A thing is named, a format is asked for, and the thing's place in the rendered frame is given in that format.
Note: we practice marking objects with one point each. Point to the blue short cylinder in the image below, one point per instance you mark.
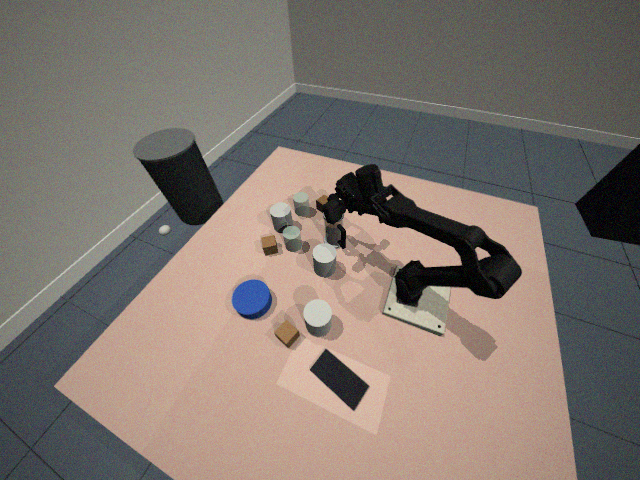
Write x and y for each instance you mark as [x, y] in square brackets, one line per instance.
[251, 299]

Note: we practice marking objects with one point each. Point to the brown cube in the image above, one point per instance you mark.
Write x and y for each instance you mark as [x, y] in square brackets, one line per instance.
[287, 334]
[321, 201]
[269, 245]

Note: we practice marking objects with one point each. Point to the glass coffee press with plunger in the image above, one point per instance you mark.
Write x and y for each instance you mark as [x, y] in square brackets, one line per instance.
[335, 234]

